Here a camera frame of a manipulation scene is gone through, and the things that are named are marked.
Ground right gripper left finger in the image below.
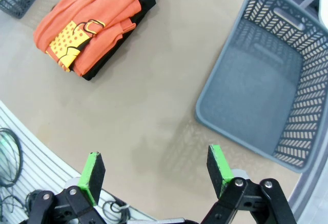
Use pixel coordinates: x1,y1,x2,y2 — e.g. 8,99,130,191
25,151,106,224

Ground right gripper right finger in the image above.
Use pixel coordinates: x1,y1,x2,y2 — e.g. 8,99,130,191
201,144,298,224

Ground orange printed t-shirt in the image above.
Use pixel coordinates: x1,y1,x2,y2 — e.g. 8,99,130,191
33,0,159,77

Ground ribbed aluminium table rail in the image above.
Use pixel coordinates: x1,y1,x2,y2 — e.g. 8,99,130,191
0,100,159,224

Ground black cable loop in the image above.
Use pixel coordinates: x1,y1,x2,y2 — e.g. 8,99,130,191
0,128,24,188

